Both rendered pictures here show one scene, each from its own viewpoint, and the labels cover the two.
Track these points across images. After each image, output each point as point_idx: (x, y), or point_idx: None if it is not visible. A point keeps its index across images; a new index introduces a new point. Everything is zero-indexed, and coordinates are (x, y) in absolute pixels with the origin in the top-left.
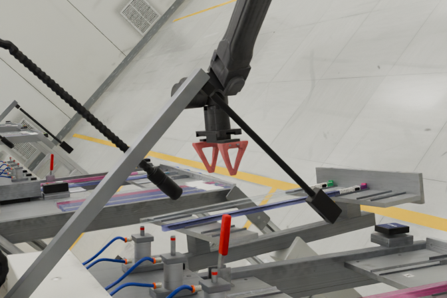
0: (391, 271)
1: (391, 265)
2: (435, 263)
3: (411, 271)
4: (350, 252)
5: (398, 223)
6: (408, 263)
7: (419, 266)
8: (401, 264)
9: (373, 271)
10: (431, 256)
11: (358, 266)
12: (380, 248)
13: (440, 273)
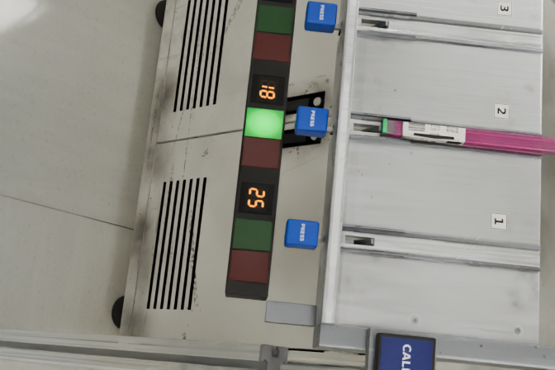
0: (505, 254)
1: (481, 277)
2: (403, 243)
3: (477, 233)
4: (523, 352)
5: (381, 362)
6: (455, 262)
7: (441, 247)
8: (459, 273)
9: (536, 268)
10: (370, 279)
11: (535, 306)
12: (449, 340)
13: (444, 199)
